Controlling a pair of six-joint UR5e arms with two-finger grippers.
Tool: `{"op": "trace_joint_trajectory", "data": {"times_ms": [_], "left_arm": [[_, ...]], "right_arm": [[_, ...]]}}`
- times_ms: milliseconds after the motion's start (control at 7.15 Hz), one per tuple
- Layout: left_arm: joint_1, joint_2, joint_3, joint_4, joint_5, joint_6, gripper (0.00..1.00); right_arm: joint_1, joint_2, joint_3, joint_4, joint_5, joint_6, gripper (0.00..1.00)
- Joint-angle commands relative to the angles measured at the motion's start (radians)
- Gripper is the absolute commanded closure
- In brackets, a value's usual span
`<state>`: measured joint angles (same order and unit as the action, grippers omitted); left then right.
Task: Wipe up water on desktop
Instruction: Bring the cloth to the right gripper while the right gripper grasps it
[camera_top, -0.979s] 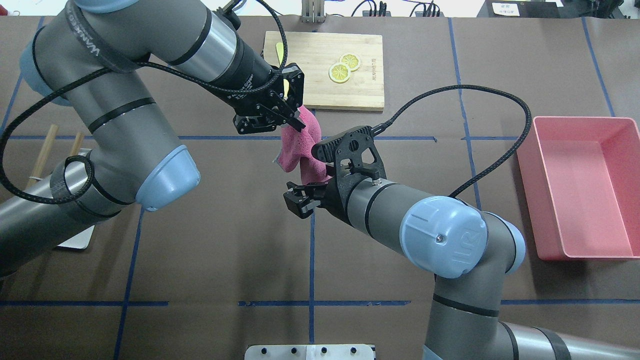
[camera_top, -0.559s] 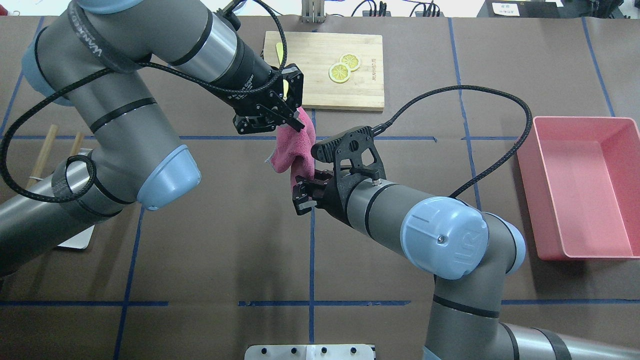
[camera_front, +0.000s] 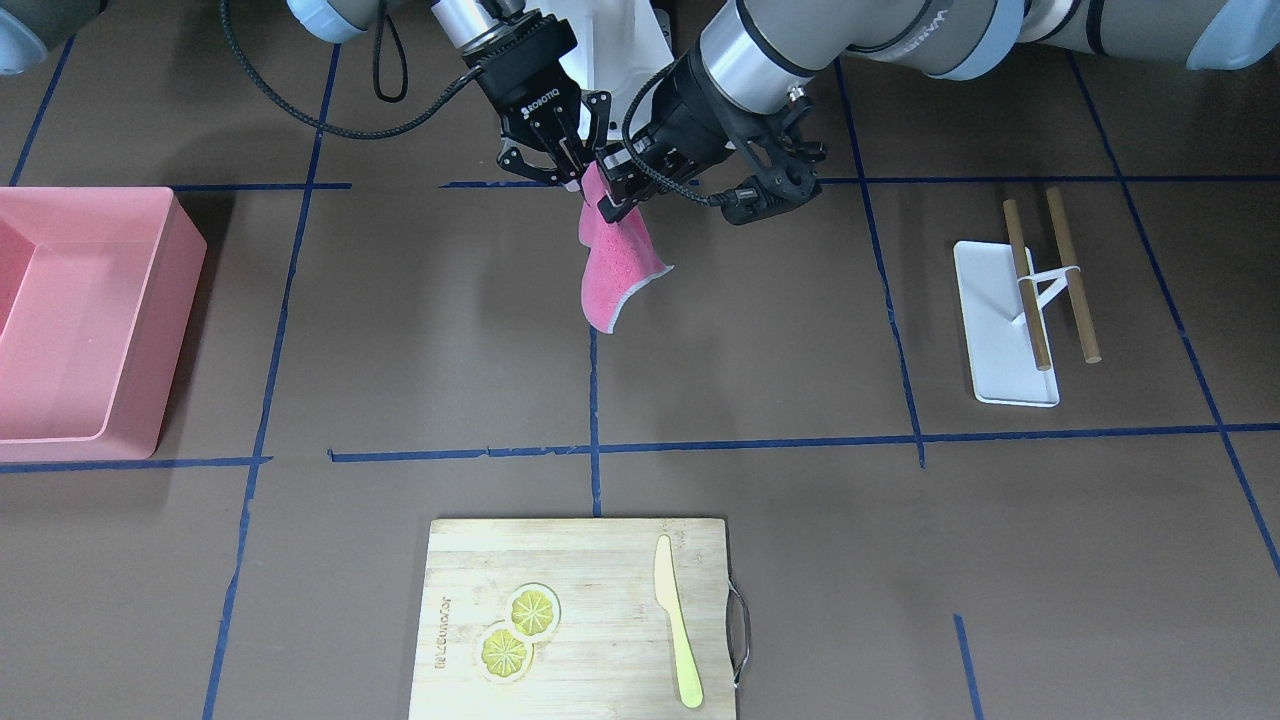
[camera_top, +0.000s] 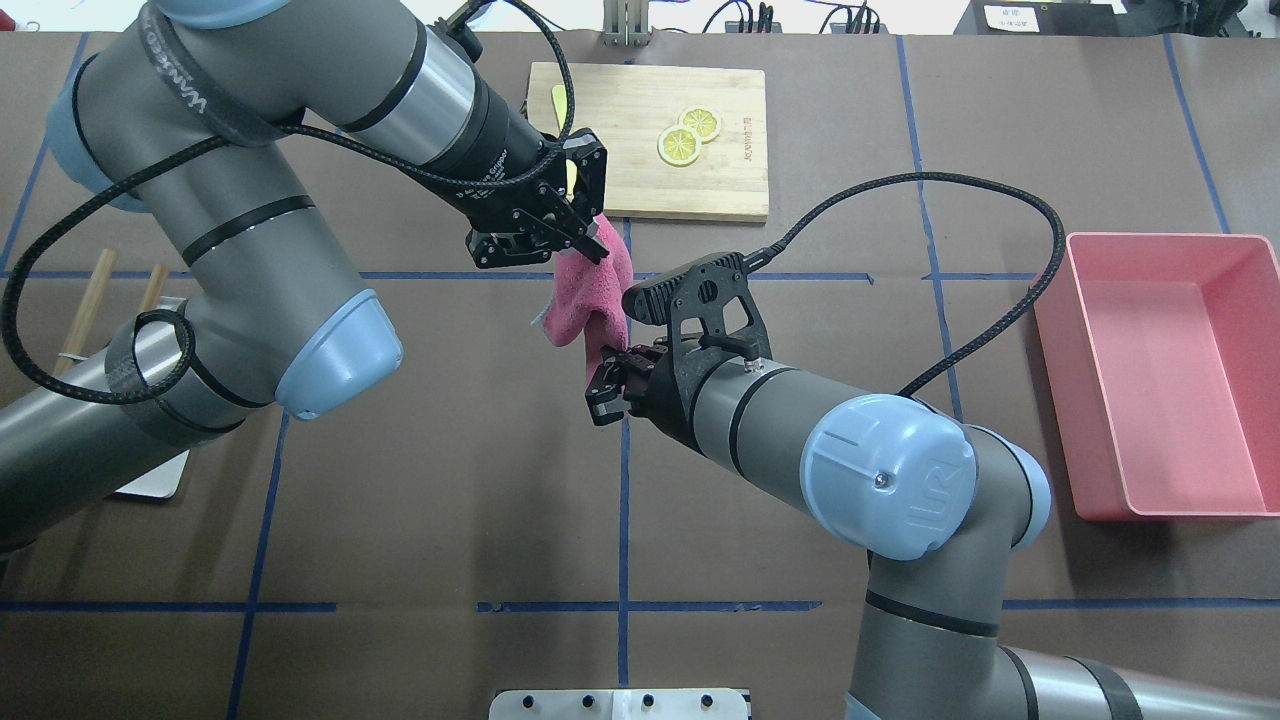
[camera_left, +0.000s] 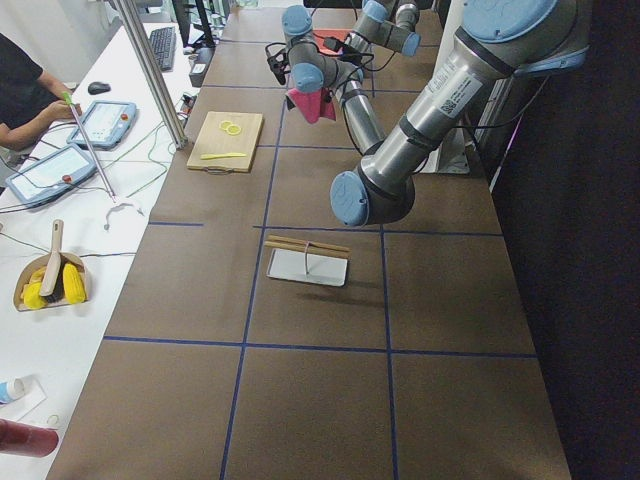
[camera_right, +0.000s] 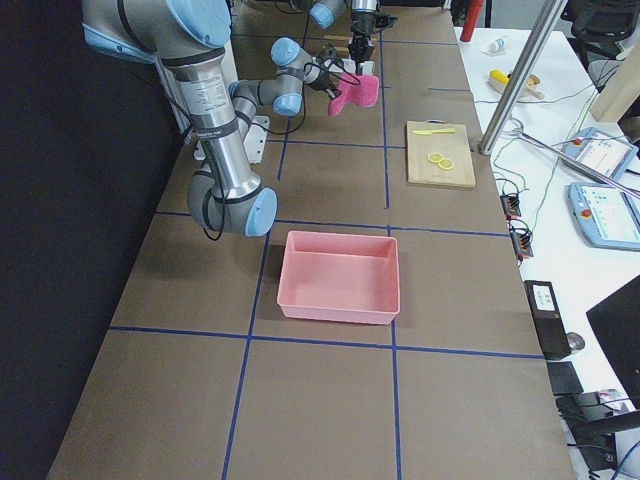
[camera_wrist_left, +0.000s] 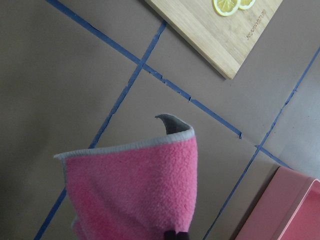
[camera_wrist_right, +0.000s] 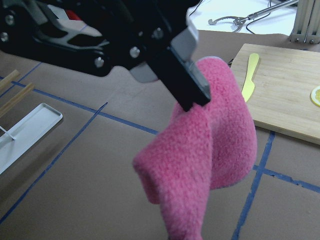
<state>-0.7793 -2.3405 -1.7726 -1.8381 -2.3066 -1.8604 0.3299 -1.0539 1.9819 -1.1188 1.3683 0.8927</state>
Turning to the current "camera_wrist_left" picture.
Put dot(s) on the pink microfiber cloth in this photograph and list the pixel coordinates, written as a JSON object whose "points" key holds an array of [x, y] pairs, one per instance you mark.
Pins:
{"points": [[136, 191]]}

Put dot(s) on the lemon slice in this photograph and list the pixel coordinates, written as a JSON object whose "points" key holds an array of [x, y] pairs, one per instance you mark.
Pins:
{"points": [[246, 4], [226, 8]]}

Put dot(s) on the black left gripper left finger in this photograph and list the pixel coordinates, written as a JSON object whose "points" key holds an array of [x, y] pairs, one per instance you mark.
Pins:
{"points": [[170, 235]]}

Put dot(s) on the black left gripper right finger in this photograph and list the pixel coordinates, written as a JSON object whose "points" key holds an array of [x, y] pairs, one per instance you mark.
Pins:
{"points": [[182, 236]]}

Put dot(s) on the pink plastic bin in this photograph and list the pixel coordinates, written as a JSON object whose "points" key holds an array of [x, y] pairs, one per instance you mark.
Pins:
{"points": [[289, 209]]}

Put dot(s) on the bamboo cutting board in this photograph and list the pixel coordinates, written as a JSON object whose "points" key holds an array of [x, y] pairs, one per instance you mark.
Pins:
{"points": [[224, 41]]}

